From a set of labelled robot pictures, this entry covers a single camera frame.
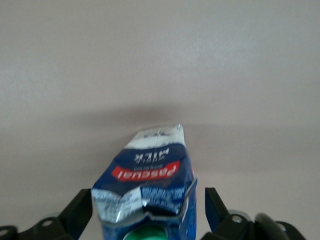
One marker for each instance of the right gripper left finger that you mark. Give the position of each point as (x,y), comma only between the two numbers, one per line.
(72,215)

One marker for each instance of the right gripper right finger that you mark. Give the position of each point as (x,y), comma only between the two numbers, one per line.
(222,225)

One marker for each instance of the blue milk carton green cap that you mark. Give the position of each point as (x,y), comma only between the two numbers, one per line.
(147,162)

